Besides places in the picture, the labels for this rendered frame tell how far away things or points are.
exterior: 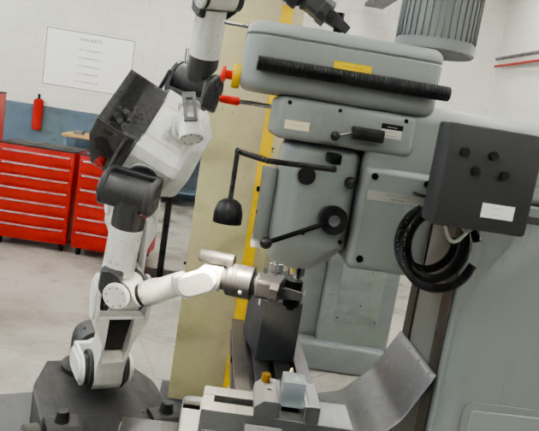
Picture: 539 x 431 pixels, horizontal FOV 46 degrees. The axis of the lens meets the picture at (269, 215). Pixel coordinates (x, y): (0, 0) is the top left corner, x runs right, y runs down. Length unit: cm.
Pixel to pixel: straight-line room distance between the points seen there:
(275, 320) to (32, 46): 949
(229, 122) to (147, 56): 744
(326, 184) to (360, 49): 32
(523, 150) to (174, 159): 91
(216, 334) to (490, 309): 217
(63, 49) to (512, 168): 993
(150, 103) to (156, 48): 887
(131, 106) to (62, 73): 913
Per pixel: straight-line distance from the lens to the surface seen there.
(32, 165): 647
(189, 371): 363
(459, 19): 161
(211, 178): 334
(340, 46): 150
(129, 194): 168
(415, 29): 161
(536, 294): 165
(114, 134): 178
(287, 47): 148
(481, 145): 133
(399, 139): 153
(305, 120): 149
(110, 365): 233
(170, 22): 1071
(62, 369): 266
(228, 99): 168
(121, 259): 175
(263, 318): 189
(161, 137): 178
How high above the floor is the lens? 169
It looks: 9 degrees down
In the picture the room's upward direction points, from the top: 9 degrees clockwise
